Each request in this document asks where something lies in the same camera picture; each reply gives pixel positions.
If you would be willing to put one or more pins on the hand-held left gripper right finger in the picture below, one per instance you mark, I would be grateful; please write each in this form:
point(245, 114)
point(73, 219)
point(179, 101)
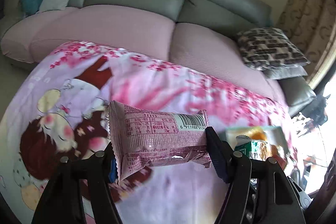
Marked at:
point(220, 163)

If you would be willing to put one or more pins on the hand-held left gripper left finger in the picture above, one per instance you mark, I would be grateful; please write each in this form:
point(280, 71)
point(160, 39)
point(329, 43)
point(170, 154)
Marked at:
point(113, 172)

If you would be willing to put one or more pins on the green and white snack packet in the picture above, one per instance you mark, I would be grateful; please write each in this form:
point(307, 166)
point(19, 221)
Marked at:
point(252, 149)

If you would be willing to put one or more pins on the yellow snack packet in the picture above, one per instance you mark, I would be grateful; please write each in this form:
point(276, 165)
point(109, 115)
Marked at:
point(260, 134)

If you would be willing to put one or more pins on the pink barcode snack packet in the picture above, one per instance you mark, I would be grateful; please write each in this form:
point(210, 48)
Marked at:
point(157, 140)

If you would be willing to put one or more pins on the shallow teal cardboard box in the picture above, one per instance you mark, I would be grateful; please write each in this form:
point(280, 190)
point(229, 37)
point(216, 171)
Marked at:
point(275, 134)

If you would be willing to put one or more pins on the printed cartoon blanket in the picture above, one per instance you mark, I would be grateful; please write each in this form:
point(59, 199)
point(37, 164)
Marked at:
point(147, 87)

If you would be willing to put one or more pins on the grey pillow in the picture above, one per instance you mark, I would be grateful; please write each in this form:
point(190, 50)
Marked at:
point(286, 72)

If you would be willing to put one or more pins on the dark object by window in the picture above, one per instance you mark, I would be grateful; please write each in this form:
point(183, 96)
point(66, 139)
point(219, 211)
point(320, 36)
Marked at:
point(320, 108)

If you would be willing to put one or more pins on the black patterned pillow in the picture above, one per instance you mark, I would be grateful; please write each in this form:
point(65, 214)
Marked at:
point(270, 48)

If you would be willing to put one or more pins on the pink sofa cover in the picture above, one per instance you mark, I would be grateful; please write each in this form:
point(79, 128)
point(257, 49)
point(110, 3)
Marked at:
point(118, 29)

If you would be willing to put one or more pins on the beige patterned curtain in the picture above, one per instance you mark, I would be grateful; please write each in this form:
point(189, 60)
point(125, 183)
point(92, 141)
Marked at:
point(307, 19)

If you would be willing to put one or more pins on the blue cloth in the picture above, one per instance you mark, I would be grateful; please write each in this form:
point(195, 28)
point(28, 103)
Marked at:
point(30, 3)

